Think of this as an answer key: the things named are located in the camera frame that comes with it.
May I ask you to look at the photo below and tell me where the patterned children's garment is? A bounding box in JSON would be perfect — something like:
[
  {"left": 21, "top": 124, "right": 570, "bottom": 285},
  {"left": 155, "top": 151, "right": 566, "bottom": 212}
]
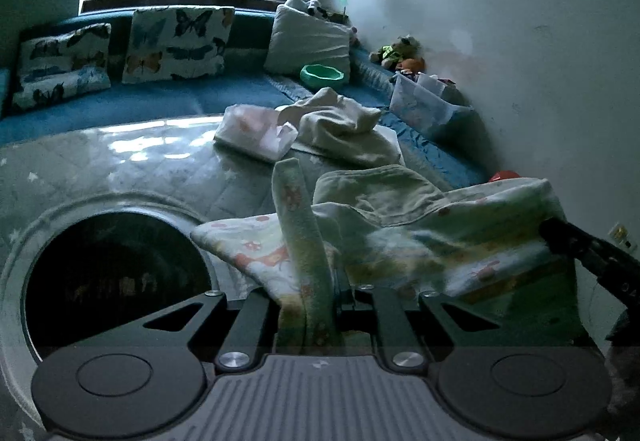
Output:
[{"left": 191, "top": 158, "right": 564, "bottom": 354}]

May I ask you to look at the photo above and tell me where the red plastic stool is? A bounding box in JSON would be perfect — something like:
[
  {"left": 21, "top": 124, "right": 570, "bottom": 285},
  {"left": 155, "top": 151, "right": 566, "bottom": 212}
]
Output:
[{"left": 489, "top": 170, "right": 521, "bottom": 182}]

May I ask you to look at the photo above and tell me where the cream folded garment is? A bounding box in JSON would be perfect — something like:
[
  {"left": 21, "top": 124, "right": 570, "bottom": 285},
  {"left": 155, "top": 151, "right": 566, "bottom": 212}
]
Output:
[{"left": 278, "top": 88, "right": 405, "bottom": 168}]

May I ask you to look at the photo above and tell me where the translucent storage box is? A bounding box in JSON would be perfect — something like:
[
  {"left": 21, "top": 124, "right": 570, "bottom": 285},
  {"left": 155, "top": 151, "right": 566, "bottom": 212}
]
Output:
[{"left": 390, "top": 72, "right": 475, "bottom": 141}]

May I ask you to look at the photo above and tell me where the blue sofa bench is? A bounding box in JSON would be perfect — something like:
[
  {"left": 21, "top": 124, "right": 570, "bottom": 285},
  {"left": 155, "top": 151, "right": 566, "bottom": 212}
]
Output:
[{"left": 1, "top": 10, "right": 489, "bottom": 188}]

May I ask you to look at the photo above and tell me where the green plastic bowl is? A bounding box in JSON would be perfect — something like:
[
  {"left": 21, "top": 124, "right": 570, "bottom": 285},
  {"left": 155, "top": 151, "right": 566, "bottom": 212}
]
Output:
[{"left": 299, "top": 64, "right": 346, "bottom": 91}]

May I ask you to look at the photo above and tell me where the green plush toy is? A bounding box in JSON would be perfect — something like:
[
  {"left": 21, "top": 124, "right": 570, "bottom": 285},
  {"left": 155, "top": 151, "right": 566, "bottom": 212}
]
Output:
[{"left": 369, "top": 34, "right": 426, "bottom": 74}]

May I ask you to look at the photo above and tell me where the white plain pillow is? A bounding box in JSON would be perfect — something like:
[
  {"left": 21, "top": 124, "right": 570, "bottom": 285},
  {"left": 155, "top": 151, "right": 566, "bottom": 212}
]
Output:
[{"left": 265, "top": 4, "right": 350, "bottom": 78}]

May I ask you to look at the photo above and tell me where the butterfly cushion centre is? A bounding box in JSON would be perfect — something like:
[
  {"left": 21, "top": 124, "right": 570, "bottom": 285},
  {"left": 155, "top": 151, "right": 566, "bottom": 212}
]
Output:
[{"left": 122, "top": 6, "right": 235, "bottom": 84}]

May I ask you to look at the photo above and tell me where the butterfly cushion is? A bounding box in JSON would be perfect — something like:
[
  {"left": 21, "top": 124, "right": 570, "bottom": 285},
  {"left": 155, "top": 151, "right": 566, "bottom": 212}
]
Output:
[
  {"left": 12, "top": 23, "right": 112, "bottom": 110},
  {"left": 122, "top": 6, "right": 235, "bottom": 84}
]

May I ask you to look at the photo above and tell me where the butterfly cushion left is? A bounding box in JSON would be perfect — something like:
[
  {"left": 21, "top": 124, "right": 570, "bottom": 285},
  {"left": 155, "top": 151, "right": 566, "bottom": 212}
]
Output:
[{"left": 12, "top": 23, "right": 112, "bottom": 110}]

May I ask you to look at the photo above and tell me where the black white plush toy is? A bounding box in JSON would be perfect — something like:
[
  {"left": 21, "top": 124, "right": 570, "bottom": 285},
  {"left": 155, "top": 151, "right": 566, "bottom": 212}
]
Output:
[{"left": 284, "top": 0, "right": 345, "bottom": 24}]

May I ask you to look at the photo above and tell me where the wall power socket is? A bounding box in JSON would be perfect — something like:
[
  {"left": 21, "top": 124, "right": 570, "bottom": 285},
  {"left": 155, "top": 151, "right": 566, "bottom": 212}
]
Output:
[{"left": 608, "top": 223, "right": 637, "bottom": 253}]

